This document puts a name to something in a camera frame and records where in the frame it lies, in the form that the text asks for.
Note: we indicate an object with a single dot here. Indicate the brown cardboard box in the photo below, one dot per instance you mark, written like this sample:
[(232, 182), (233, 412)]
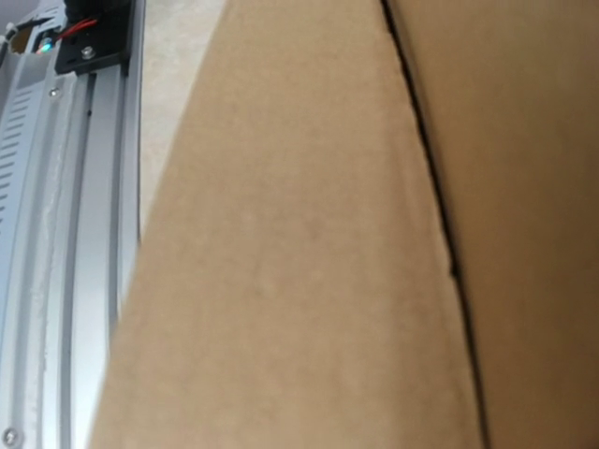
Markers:
[(378, 228)]

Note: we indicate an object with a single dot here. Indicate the front aluminium rail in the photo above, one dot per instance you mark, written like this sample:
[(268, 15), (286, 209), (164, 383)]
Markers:
[(70, 156)]

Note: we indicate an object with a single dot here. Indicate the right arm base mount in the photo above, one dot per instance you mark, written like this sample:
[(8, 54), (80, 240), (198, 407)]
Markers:
[(97, 35)]

